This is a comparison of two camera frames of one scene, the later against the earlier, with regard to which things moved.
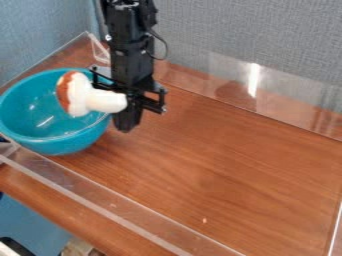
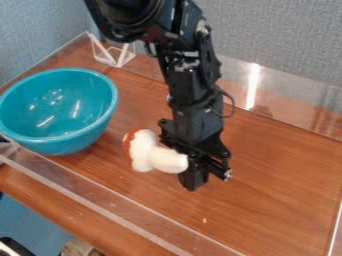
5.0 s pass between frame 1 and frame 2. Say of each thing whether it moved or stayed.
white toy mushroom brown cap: moved
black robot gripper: moved
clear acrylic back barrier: stayed
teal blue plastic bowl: stayed
